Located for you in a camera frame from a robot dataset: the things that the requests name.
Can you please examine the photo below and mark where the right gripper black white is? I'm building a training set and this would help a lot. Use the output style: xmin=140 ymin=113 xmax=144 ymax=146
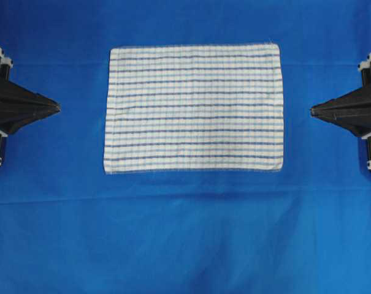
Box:
xmin=310 ymin=53 xmax=371 ymax=172

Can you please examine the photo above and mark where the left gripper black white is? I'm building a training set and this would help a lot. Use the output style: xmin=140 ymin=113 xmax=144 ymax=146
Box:
xmin=0 ymin=47 xmax=60 ymax=167

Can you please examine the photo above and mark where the blue white striped towel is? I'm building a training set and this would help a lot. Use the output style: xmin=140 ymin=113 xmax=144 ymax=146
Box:
xmin=103 ymin=43 xmax=285 ymax=174

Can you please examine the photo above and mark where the blue table cloth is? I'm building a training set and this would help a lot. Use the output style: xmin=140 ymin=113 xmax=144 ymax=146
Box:
xmin=0 ymin=1 xmax=371 ymax=293

